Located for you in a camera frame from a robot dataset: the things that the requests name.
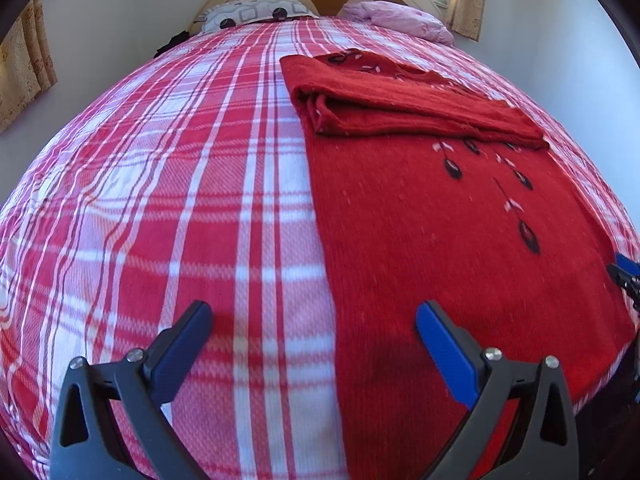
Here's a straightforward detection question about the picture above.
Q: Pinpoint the red embroidered knit sweater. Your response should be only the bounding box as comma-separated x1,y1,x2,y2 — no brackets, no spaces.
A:
281,50,636,479

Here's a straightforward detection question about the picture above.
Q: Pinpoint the dark clothing beside pillow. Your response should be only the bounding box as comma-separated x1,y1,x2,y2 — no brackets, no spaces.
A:
154,30,190,58

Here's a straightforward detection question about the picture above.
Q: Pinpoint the red plaid bed sheet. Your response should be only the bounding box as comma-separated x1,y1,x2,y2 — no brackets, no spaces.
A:
1,18,639,479

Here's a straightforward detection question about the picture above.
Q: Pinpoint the pink pillow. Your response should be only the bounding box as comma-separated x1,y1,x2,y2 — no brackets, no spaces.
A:
337,0,454,47

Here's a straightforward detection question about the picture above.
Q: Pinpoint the yellow left curtain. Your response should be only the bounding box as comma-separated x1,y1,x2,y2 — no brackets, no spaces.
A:
0,0,58,132

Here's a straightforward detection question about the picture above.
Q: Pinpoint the white patterned pillow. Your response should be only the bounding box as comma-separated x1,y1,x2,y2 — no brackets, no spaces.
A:
194,0,318,34

